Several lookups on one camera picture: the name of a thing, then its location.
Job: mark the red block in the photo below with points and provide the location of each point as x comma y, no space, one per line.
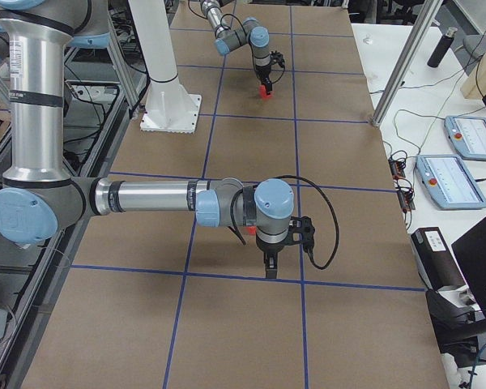
250,230
264,92

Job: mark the small circuit board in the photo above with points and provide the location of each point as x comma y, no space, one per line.
397,167

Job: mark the brown black box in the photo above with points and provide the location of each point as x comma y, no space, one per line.
434,260

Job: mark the black water bottle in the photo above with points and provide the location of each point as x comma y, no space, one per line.
442,47

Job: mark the teach pendant near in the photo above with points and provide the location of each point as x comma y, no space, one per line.
449,183

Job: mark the teach pendant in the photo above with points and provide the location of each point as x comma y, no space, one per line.
468,136
449,183

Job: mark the black monitor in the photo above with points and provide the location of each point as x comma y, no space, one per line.
470,253

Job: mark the teach pendant far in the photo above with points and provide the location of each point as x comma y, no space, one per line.
468,136

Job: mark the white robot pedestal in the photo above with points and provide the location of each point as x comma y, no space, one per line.
168,107

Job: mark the aluminium frame post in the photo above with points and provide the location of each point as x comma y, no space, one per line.
418,32

